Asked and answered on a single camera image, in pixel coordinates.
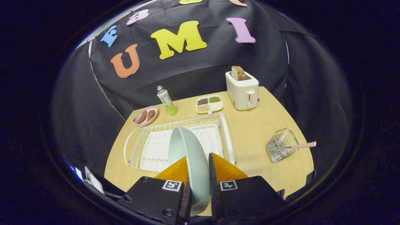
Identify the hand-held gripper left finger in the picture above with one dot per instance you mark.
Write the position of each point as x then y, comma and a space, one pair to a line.
156, 200

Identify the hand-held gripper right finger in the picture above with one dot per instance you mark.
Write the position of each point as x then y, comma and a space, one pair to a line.
213, 187

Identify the pale green plate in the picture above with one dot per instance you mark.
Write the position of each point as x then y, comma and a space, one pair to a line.
193, 168

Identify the pink checked spoon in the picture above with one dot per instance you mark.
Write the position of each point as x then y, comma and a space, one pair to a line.
304, 145

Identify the white divided grain dish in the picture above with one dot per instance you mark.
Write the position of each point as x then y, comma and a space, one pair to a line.
215, 107

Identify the small pink plate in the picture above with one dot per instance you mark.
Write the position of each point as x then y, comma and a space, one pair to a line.
155, 110

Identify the white drain tray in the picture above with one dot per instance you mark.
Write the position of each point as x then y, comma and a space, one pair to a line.
156, 150

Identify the brown sausage piece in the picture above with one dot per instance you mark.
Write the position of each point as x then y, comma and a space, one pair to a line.
142, 117
151, 115

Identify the white toaster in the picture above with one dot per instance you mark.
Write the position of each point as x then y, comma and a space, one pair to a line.
240, 93

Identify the clear bottle green liquid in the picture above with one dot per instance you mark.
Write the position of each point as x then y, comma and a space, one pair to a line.
165, 100

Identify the brown toast slice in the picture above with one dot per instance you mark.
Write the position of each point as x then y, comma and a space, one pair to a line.
242, 73
234, 73

